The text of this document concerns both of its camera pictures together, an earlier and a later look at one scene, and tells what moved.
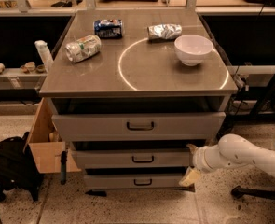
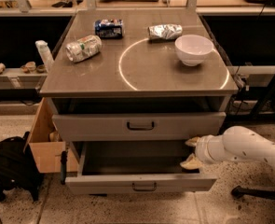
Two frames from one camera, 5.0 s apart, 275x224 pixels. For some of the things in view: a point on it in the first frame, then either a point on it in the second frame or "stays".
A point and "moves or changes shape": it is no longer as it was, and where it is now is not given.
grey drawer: [131, 159] moves or changes shape
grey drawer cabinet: [132, 91] stays
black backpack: [10, 166] stays
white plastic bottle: [45, 54] stays
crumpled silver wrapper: [163, 31] stays
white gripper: [199, 161] → [201, 150]
